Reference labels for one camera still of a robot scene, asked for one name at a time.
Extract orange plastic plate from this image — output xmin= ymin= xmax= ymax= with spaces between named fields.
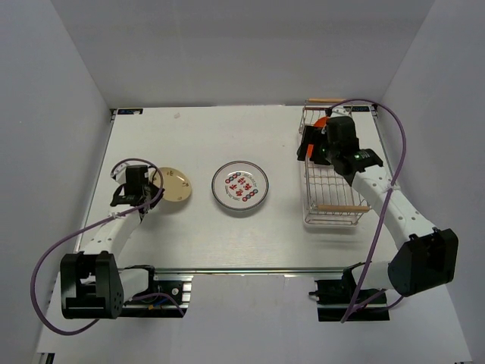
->
xmin=306 ymin=116 xmax=329 ymax=158

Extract cream beige plate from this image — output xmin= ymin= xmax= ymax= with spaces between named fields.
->
xmin=149 ymin=167 xmax=192 ymax=202

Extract white plate red characters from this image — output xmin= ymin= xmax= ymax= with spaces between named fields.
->
xmin=211 ymin=161 xmax=270 ymax=212

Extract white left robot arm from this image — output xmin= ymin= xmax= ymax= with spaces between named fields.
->
xmin=60 ymin=164 xmax=163 ymax=319

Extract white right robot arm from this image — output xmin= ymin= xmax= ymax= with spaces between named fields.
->
xmin=297 ymin=115 xmax=458 ymax=303

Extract metal wire dish rack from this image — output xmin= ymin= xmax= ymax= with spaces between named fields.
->
xmin=297 ymin=98 xmax=375 ymax=228

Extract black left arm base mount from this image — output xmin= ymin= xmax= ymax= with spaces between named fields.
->
xmin=119 ymin=265 xmax=192 ymax=319

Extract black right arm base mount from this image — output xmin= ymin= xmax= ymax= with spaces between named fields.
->
xmin=308 ymin=261 xmax=391 ymax=323

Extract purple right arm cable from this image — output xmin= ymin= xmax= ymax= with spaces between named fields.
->
xmin=327 ymin=98 xmax=408 ymax=324

